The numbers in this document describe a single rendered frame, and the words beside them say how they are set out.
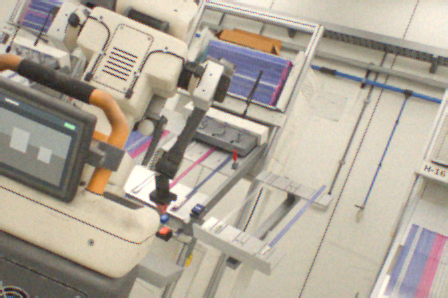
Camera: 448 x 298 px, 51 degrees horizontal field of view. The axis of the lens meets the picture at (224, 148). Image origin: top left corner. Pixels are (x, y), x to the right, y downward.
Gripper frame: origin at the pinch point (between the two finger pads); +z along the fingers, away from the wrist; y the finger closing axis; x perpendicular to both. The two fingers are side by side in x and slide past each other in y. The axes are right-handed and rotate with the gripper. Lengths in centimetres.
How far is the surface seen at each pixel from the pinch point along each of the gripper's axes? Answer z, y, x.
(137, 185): 3.8, 23.6, -10.0
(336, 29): 1, 20, -245
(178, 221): 4.2, -5.8, -2.0
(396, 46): 4, -28, -246
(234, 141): -2, 2, -59
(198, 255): 35.8, -6.8, -14.6
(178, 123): 4, 41, -63
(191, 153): 4.1, 18.3, -44.5
